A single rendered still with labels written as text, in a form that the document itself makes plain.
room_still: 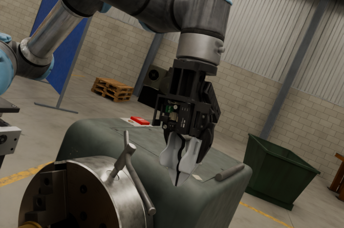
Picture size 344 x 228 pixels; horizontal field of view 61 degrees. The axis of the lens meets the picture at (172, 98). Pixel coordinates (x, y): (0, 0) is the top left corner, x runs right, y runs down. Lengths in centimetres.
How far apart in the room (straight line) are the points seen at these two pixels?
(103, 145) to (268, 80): 996
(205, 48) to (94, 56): 1172
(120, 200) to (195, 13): 41
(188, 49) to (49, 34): 64
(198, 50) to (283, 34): 1053
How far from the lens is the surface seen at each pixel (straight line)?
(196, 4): 49
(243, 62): 1071
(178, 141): 52
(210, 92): 51
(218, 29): 49
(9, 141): 112
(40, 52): 110
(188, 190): 75
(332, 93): 1103
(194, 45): 47
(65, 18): 97
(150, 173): 78
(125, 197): 67
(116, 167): 67
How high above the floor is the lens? 151
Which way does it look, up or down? 6 degrees down
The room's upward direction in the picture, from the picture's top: 22 degrees clockwise
